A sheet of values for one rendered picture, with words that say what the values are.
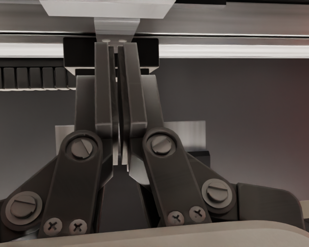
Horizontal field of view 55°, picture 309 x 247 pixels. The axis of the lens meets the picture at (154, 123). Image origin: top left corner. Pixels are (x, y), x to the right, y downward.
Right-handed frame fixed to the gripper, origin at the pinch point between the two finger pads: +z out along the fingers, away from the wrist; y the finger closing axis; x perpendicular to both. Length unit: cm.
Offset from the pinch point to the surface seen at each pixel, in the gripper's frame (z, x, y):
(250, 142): 29, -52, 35
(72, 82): 32.1, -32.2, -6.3
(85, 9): 11.3, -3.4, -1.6
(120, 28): 13.6, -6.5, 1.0
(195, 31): 28.2, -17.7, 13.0
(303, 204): 61, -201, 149
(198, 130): 3.8, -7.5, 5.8
